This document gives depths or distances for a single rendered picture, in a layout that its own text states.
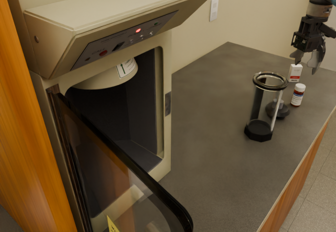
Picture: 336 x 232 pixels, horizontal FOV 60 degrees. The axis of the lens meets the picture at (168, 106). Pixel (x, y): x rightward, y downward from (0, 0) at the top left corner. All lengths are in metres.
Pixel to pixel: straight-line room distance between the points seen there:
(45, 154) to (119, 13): 0.21
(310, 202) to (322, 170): 0.35
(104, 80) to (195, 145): 0.51
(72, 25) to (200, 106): 0.90
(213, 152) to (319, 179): 1.51
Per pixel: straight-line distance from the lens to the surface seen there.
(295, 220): 2.12
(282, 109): 1.21
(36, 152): 0.42
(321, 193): 2.34
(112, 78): 0.61
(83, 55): 0.44
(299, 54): 1.24
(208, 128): 1.10
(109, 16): 0.39
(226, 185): 0.91
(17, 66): 0.36
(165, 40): 0.67
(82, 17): 0.39
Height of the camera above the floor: 1.62
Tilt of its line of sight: 35 degrees down
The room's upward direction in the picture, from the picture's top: straight up
